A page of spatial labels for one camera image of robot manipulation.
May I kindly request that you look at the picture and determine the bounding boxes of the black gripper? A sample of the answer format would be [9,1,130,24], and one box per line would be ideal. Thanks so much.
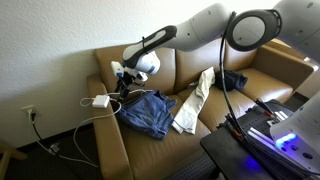
[114,68,148,100]

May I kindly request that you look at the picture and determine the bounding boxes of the white power pack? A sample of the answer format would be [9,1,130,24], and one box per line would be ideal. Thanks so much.
[91,94,111,109]

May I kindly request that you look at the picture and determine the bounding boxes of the thin white charger cable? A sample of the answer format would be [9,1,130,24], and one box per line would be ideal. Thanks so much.
[79,88,155,108]

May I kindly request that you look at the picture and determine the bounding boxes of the tan leather couch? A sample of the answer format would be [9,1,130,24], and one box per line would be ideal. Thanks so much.
[86,38,316,180]

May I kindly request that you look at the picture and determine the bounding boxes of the blue denim jeans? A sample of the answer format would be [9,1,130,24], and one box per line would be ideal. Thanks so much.
[115,89,178,141]

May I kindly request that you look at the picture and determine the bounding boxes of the cream trousers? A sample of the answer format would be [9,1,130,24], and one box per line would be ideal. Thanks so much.
[171,65,217,135]

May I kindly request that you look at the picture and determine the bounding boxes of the grey plug adapter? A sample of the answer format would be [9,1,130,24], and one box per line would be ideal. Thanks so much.
[48,142,62,155]

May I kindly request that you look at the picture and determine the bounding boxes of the dark navy garment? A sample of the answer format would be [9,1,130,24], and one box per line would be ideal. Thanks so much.
[214,69,249,93]

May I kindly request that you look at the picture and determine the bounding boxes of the orange black clamp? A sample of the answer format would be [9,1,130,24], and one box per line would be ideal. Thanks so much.
[254,98,272,116]
[225,114,243,140]

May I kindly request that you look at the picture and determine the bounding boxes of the black robot stand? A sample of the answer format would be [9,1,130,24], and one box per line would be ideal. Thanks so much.
[199,98,320,180]

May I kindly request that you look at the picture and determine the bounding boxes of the wooden stool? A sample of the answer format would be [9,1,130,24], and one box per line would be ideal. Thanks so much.
[0,143,28,180]

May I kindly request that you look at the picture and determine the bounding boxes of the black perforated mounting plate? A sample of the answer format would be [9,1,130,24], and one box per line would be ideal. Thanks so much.
[239,106,294,141]

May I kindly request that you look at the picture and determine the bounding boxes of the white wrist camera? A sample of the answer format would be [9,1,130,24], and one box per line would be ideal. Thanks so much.
[110,60,126,80]

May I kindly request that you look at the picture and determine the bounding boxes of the white power cord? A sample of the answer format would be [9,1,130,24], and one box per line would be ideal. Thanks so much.
[34,96,124,168]

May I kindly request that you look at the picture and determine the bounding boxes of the black power cord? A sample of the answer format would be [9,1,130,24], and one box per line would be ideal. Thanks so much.
[29,111,53,149]

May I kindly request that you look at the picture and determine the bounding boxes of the white wall outlet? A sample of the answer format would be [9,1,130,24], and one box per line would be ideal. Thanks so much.
[20,104,37,116]

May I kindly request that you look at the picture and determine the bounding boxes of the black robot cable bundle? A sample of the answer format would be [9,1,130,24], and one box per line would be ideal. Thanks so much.
[218,11,268,158]

